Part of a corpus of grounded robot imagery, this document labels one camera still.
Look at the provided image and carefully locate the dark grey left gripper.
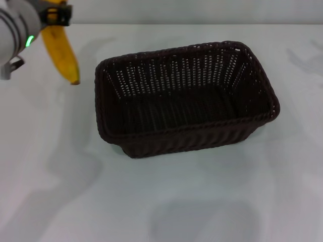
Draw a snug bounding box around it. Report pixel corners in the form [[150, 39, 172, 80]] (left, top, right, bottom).
[[30, 0, 73, 28]]

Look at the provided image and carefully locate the yellow banana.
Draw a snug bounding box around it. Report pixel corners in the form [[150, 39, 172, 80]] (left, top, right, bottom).
[[40, 0, 81, 86]]

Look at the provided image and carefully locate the dark brown woven basket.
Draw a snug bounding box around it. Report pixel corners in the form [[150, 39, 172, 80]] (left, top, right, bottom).
[[94, 40, 281, 159]]

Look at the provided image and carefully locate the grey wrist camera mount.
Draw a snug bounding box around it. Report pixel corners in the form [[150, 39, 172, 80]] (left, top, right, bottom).
[[0, 56, 26, 80]]

